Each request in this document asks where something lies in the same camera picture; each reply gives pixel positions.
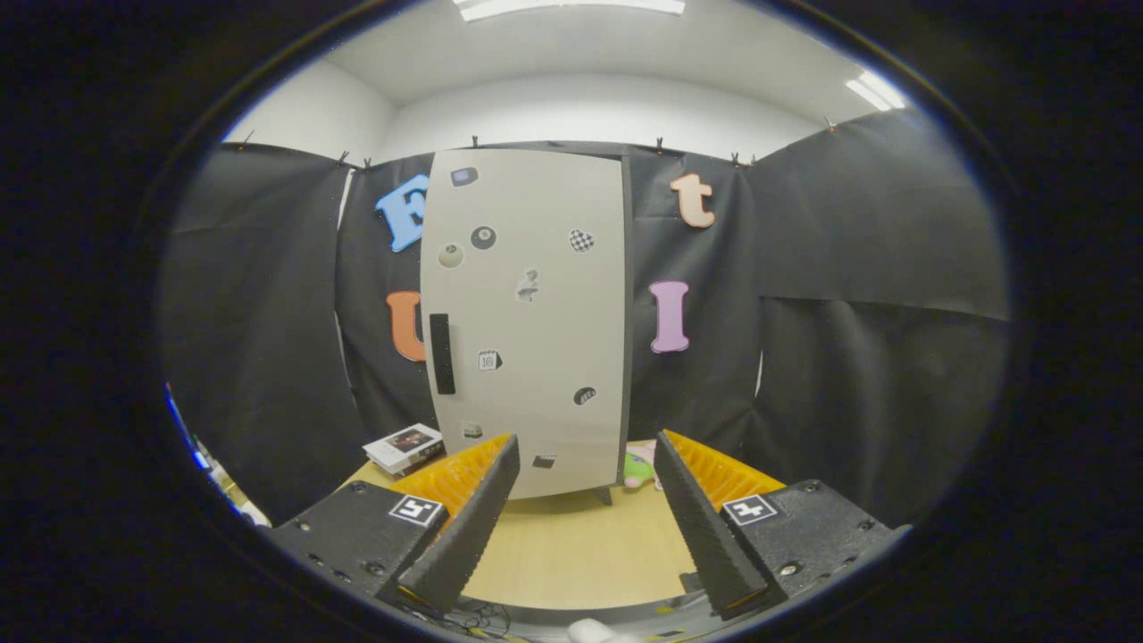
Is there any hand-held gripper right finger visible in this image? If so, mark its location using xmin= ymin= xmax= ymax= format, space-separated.
xmin=654 ymin=429 xmax=914 ymax=623

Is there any row of black cloth clips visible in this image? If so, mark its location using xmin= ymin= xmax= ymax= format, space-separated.
xmin=236 ymin=116 xmax=838 ymax=171

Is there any white book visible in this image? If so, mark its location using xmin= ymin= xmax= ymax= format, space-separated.
xmin=363 ymin=422 xmax=445 ymax=470

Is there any grey shoe cabinet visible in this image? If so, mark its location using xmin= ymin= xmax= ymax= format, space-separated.
xmin=420 ymin=140 xmax=638 ymax=507

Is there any light grey shoe cabinet door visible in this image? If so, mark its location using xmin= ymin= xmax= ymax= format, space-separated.
xmin=420 ymin=147 xmax=626 ymax=501

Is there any black book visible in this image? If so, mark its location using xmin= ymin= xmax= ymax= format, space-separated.
xmin=384 ymin=451 xmax=447 ymax=479

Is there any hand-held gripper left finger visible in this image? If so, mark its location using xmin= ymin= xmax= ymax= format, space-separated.
xmin=268 ymin=433 xmax=521 ymax=613

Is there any black backdrop cloth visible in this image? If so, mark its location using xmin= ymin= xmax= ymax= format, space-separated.
xmin=159 ymin=109 xmax=1012 ymax=528

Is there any green and pink plush toy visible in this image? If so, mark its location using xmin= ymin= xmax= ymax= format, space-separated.
xmin=622 ymin=440 xmax=662 ymax=492

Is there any ceiling light panel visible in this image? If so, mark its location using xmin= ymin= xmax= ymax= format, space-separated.
xmin=453 ymin=0 xmax=687 ymax=23
xmin=846 ymin=70 xmax=907 ymax=112

